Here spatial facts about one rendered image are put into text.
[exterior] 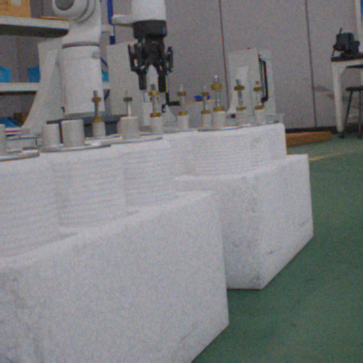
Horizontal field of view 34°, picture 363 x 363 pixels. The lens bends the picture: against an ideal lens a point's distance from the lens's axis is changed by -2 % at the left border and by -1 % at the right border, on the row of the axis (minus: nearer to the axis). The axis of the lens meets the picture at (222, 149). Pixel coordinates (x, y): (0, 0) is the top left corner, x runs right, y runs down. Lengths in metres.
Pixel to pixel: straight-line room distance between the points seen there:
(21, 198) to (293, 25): 6.50
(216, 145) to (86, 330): 0.52
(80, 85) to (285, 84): 5.57
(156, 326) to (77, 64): 0.96
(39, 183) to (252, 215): 0.49
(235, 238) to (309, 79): 5.89
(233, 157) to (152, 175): 0.30
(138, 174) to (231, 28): 6.76
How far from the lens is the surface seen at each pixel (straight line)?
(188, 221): 0.69
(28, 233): 0.51
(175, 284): 0.66
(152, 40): 1.33
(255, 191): 0.93
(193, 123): 1.44
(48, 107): 3.45
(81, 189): 0.59
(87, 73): 1.49
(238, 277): 0.96
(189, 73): 7.82
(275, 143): 1.20
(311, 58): 6.78
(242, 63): 4.88
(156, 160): 0.69
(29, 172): 0.50
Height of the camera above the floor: 0.27
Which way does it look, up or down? 3 degrees down
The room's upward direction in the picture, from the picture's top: 5 degrees counter-clockwise
